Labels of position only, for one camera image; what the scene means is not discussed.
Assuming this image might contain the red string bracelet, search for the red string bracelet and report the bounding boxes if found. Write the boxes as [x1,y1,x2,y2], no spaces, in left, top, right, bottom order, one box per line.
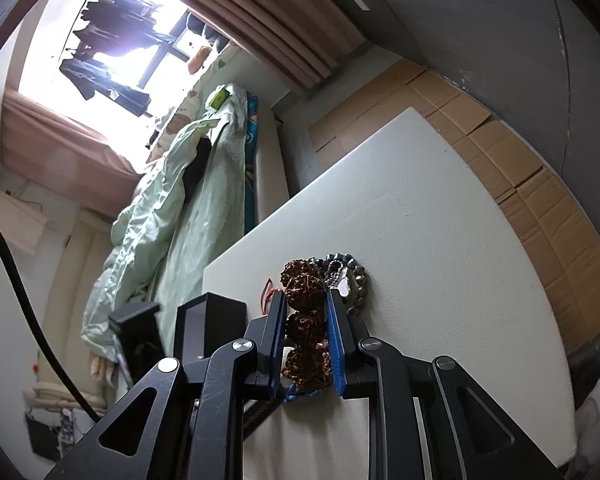
[261,277,283,317]

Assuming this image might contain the brown rudraksha bead bracelet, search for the brown rudraksha bead bracelet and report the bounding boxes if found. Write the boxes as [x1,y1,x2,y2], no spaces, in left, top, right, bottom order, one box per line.
[278,258,334,395]

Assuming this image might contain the black jewelry box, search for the black jewelry box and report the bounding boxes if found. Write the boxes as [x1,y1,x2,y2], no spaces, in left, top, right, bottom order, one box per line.
[173,292,247,364]

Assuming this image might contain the white foam board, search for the white foam board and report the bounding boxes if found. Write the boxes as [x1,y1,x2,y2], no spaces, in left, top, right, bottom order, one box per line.
[202,110,577,465]

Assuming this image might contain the light green quilt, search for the light green quilt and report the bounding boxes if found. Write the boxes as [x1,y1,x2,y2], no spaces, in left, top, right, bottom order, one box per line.
[80,115,222,361]

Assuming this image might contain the bed with green sheet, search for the bed with green sheet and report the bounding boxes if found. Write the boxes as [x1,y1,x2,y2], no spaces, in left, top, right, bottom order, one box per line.
[78,82,290,401]

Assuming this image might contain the patterned pillow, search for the patterned pillow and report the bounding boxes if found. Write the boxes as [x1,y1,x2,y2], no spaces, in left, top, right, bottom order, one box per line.
[146,67,213,164]

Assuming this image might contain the green box on bed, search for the green box on bed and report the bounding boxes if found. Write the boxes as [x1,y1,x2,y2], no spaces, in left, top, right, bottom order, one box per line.
[207,86,230,112]

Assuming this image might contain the flattened cardboard sheets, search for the flattened cardboard sheets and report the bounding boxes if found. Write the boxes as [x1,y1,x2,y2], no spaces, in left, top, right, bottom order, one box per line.
[309,60,600,356]

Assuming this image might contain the pink curtain left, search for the pink curtain left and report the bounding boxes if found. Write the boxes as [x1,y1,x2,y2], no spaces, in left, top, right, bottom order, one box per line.
[1,88,140,218]

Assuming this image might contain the pink curtain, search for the pink curtain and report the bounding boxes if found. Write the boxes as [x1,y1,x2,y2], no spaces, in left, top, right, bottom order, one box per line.
[1,88,140,218]
[104,0,366,96]

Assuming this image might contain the pink curtain right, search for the pink curtain right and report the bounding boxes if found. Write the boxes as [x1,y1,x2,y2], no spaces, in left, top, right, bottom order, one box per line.
[104,0,366,96]

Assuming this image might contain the hanging dark clothes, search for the hanging dark clothes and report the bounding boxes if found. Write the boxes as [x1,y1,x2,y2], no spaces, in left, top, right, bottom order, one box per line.
[59,0,174,117]

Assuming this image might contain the silver hematite bead bracelet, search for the silver hematite bead bracelet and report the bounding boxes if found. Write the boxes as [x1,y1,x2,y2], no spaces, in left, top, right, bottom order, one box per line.
[315,251,368,317]

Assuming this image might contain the black cable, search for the black cable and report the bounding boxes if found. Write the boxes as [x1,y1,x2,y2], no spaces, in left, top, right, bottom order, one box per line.
[0,209,103,424]

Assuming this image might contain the white wall switch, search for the white wall switch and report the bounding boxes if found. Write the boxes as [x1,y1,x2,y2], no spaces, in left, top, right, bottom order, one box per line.
[353,0,370,12]

